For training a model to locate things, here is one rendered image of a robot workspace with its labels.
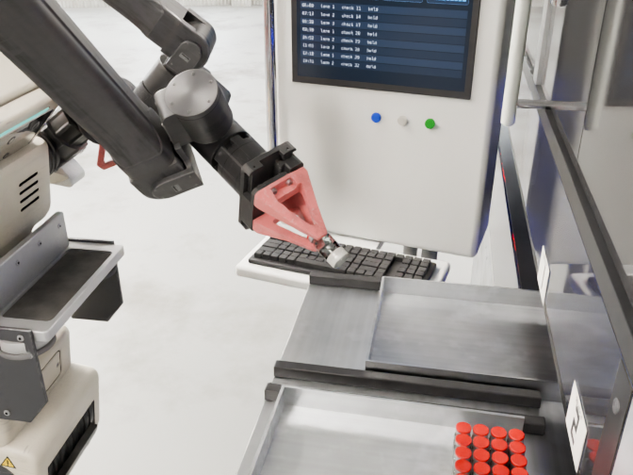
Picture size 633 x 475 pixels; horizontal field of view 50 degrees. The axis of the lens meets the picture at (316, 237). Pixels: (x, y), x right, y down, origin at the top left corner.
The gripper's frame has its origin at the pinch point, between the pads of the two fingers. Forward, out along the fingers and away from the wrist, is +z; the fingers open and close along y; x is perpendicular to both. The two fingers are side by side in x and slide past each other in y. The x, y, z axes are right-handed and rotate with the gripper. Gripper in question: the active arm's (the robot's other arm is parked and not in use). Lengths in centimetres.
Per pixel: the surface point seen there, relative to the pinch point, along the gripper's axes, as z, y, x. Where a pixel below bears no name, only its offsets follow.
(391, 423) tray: 15.6, -33.1, 6.2
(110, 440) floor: -52, -161, -14
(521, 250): 4, -57, 66
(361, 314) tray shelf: -4, -47, 22
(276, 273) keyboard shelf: -29, -68, 25
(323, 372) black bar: 2.9, -37.1, 5.2
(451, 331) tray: 10, -42, 30
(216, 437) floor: -31, -157, 11
